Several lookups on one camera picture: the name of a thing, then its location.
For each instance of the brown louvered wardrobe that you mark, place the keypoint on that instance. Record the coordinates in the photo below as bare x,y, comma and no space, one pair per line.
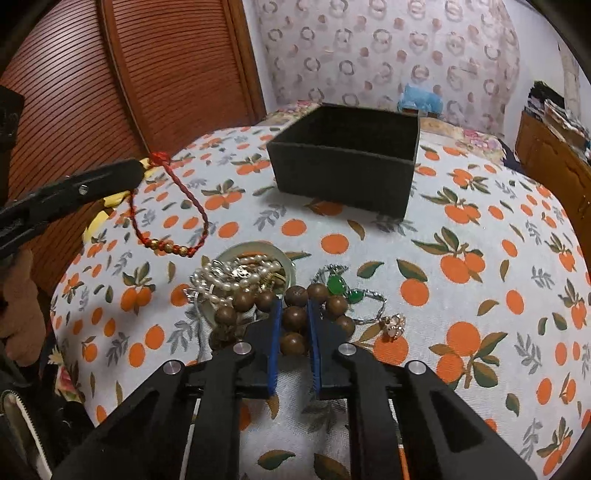
161,83

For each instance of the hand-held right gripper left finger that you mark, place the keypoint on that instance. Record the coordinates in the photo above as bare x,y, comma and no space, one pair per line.
274,344

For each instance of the person's left hand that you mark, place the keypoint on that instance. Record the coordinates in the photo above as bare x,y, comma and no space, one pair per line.
21,300

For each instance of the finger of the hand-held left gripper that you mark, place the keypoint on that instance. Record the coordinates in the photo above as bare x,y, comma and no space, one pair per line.
78,189

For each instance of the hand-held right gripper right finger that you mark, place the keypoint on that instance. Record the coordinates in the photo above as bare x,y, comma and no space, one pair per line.
314,346

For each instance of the pale green jade bangle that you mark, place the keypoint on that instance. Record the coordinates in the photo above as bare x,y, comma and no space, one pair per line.
249,245

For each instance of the yellow plush toy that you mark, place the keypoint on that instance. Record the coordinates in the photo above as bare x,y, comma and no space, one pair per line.
94,228

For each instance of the circle pattern curtain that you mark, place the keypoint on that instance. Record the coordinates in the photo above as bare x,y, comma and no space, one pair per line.
369,55

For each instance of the orange fruit print cloth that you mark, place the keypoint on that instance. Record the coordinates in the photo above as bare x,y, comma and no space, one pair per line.
489,240

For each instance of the pile of folded clothes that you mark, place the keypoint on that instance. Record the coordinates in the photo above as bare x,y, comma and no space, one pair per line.
549,108

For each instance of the dark blue bed sheet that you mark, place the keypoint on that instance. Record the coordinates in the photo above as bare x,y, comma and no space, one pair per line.
510,159

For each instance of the black square box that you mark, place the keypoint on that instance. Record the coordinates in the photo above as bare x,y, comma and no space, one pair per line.
341,180

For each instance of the black bag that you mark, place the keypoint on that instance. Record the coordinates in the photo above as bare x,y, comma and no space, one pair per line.
27,415

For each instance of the blue plastic bag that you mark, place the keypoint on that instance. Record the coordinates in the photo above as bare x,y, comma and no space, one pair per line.
418,99

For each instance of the wooden cabinet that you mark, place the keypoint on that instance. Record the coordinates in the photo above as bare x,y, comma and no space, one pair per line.
554,157

